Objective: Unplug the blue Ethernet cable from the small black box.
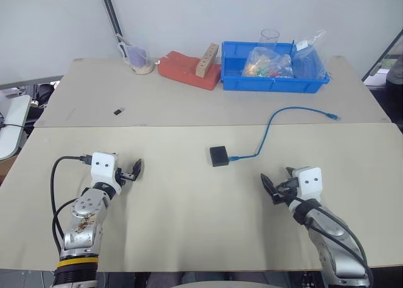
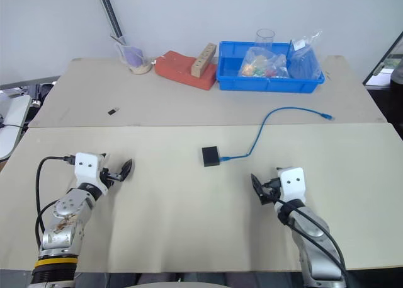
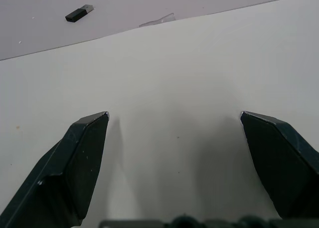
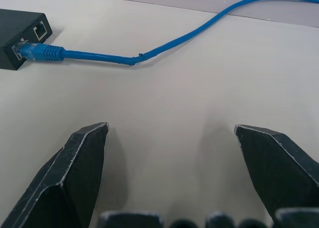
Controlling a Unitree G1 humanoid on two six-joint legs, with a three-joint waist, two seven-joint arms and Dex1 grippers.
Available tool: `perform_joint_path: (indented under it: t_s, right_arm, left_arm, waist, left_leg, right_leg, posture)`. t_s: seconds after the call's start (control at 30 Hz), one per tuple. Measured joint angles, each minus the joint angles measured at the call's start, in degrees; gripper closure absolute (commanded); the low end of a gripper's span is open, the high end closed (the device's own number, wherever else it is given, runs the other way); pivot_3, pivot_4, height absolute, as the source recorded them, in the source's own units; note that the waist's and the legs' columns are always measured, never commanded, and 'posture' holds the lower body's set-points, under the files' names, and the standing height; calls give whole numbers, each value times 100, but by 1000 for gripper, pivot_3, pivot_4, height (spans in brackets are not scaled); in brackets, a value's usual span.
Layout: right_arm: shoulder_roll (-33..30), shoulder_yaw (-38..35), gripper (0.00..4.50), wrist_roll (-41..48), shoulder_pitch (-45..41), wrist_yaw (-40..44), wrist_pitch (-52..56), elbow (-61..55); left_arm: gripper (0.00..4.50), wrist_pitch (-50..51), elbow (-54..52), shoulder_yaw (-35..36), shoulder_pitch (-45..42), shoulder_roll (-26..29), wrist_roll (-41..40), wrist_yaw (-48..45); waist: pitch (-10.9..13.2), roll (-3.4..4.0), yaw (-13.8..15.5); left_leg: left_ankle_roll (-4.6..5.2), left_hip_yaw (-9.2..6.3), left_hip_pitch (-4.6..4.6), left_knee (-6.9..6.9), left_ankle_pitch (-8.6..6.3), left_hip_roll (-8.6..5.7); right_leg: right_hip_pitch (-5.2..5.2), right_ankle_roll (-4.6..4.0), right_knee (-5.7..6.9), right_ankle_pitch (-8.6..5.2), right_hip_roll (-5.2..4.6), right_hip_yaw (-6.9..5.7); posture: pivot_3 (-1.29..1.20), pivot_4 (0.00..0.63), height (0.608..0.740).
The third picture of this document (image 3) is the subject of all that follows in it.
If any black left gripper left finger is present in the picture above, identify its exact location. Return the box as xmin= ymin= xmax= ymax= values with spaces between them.
xmin=0 ymin=111 xmax=110 ymax=228

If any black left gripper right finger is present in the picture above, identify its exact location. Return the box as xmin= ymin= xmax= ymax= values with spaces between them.
xmin=239 ymin=110 xmax=319 ymax=220

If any black USB dongle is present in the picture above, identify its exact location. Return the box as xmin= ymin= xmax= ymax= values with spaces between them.
xmin=65 ymin=4 xmax=95 ymax=23

